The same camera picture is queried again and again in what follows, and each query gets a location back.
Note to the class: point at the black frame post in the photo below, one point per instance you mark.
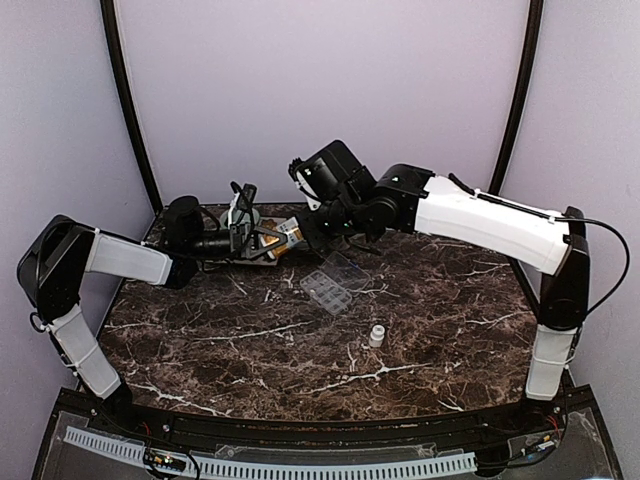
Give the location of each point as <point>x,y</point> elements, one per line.
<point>520,92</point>
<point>127,106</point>

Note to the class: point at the clear plastic pill organizer box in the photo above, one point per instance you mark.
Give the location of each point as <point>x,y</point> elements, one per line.
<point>336,282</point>

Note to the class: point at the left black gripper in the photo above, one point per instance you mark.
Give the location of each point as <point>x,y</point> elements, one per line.
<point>243,240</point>

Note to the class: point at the square floral ceramic plate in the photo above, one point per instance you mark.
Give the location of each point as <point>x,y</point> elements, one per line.
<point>250,239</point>

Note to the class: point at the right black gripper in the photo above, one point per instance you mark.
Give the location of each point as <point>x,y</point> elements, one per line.
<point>310,234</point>

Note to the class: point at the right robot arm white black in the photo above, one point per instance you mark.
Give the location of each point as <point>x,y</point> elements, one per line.
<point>411,199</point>

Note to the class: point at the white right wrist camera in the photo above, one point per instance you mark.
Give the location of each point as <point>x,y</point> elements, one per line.
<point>311,197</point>

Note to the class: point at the black front rail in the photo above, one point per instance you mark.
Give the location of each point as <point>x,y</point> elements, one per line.
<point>489,428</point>

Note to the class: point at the right black frame post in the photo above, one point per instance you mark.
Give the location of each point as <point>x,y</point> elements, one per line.
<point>520,92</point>

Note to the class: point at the large orange label pill bottle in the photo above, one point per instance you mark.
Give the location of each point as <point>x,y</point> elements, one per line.
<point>290,227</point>

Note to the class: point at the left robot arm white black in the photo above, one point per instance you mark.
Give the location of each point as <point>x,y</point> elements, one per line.
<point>55,269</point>

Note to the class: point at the left black frame post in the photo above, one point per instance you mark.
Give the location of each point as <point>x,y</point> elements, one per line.
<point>127,106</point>

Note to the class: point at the white slotted cable duct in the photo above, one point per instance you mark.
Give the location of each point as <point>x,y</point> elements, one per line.
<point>235,462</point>

